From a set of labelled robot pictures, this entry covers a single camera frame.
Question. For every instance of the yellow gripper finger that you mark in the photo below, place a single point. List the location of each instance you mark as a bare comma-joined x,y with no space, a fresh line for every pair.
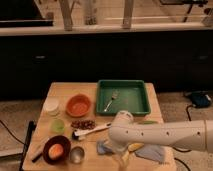
125,159

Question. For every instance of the blue sponge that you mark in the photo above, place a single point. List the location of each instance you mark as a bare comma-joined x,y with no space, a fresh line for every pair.
102,149

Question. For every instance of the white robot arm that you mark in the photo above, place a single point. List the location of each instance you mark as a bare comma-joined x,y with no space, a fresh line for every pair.
193,135

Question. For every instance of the orange red bowl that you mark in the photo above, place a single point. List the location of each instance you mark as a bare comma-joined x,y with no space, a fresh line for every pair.
78,105

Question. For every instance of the orange fruit in bowl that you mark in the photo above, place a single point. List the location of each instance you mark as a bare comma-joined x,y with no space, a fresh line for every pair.
55,151

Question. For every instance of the dark brown bowl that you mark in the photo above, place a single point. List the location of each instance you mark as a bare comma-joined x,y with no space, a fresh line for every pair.
66,144

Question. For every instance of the blue grey cloth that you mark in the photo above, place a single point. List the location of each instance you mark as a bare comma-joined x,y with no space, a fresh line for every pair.
151,152

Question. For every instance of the small metal cup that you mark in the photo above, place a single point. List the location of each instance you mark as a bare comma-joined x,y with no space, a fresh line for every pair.
77,155

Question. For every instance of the pile of brown nuts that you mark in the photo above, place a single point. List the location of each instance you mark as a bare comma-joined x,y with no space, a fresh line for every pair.
83,124

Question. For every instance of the green plastic tray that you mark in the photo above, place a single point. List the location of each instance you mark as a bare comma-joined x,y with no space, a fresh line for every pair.
132,96

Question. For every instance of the silver metal fork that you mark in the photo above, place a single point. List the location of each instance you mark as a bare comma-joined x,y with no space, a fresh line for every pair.
113,97

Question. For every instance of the small green cup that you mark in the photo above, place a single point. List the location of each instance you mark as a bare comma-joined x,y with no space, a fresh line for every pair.
57,126

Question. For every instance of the white round container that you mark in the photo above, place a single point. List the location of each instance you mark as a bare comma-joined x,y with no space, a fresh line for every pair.
51,106

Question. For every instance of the dark blue floor device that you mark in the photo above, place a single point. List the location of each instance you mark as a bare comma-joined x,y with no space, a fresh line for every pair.
199,99

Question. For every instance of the black handled utensil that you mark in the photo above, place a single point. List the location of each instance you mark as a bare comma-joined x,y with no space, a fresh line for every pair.
37,154

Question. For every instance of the black table side bracket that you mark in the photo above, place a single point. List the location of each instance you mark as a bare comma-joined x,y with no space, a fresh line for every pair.
30,130

